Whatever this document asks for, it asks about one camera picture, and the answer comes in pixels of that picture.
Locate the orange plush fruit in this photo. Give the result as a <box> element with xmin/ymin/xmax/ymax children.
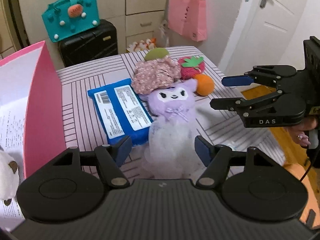
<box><xmin>194</xmin><ymin>74</ymin><xmax>215</xmax><ymax>96</ymax></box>

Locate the purple Kuromi plush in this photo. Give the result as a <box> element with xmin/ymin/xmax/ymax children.
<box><xmin>140</xmin><ymin>79</ymin><xmax>203</xmax><ymax>179</ymax></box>

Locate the red strawberry plush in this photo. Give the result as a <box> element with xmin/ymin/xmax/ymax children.
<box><xmin>178</xmin><ymin>56</ymin><xmax>205</xmax><ymax>80</ymax></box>

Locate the pink floral fabric cap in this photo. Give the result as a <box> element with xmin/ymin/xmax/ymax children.
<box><xmin>131</xmin><ymin>56</ymin><xmax>181</xmax><ymax>95</ymax></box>

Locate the white brown round plush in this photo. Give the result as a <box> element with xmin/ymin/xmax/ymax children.
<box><xmin>0</xmin><ymin>147</ymin><xmax>20</xmax><ymax>206</ymax></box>

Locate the green plush fruit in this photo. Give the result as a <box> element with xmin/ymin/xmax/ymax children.
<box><xmin>144</xmin><ymin>48</ymin><xmax>169</xmax><ymax>61</ymax></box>

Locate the right hand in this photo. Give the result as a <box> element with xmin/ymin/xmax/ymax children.
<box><xmin>286</xmin><ymin>116</ymin><xmax>318</xmax><ymax>147</ymax></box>

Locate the blue wet wipes pack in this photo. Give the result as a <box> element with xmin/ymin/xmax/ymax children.
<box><xmin>87</xmin><ymin>79</ymin><xmax>152</xmax><ymax>146</ymax></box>

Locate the white door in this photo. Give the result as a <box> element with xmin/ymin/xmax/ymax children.
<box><xmin>219</xmin><ymin>0</ymin><xmax>307</xmax><ymax>75</ymax></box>

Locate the pink cardboard box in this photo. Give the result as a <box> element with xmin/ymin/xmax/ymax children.
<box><xmin>1</xmin><ymin>41</ymin><xmax>66</xmax><ymax>183</ymax></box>

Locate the pink paper shopping bag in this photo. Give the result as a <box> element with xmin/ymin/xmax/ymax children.
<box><xmin>168</xmin><ymin>0</ymin><xmax>207</xmax><ymax>42</ymax></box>

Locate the printed paper sheet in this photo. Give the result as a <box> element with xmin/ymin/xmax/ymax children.
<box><xmin>1</xmin><ymin>97</ymin><xmax>27</xmax><ymax>231</ymax></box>

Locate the black suitcase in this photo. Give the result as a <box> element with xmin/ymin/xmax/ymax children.
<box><xmin>58</xmin><ymin>19</ymin><xmax>118</xmax><ymax>67</ymax></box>

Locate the teal felt handbag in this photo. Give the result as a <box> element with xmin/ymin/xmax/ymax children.
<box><xmin>42</xmin><ymin>0</ymin><xmax>100</xmax><ymax>43</ymax></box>

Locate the black cable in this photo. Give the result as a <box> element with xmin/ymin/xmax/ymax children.
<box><xmin>299</xmin><ymin>163</ymin><xmax>312</xmax><ymax>183</ymax></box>

